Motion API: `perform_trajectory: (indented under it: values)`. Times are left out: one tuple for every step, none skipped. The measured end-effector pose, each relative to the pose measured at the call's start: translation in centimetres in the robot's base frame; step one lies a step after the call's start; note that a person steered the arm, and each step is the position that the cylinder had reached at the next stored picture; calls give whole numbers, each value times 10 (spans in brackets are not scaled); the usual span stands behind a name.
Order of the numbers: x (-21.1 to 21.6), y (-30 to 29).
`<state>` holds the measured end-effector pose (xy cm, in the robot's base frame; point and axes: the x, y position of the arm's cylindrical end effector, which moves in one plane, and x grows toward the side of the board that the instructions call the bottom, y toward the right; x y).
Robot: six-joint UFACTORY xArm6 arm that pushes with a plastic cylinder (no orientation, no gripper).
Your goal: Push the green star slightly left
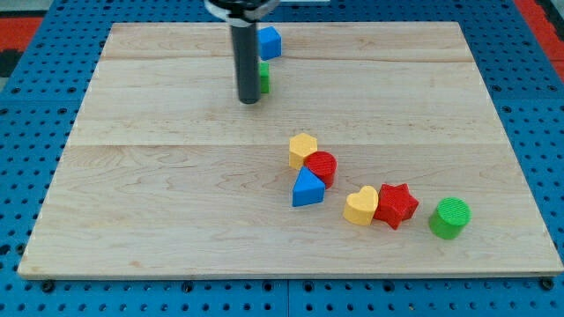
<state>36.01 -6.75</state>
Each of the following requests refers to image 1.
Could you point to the wooden board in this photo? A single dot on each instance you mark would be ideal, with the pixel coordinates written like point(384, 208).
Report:
point(167, 176)

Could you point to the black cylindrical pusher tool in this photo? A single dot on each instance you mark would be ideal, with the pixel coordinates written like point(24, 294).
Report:
point(246, 64)

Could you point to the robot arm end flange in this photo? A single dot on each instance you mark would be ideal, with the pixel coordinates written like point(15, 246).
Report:
point(246, 10)

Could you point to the red cylinder block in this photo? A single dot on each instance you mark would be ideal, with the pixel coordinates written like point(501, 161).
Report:
point(323, 165)

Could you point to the yellow hexagon block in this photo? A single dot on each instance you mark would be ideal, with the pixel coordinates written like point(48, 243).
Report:
point(300, 147)

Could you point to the green cylinder block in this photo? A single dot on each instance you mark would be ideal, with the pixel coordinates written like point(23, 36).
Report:
point(450, 217)

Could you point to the blue triangle block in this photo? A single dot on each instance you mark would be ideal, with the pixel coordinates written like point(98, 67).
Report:
point(307, 189)

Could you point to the green star block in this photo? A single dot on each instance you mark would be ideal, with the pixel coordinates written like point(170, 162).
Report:
point(264, 73)

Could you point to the blue cube block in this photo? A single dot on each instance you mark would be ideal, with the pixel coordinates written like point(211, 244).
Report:
point(270, 43)

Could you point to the red star block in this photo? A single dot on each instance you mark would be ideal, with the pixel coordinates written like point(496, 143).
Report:
point(396, 204)

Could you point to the yellow heart block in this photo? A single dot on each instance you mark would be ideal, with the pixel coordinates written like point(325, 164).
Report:
point(360, 207)

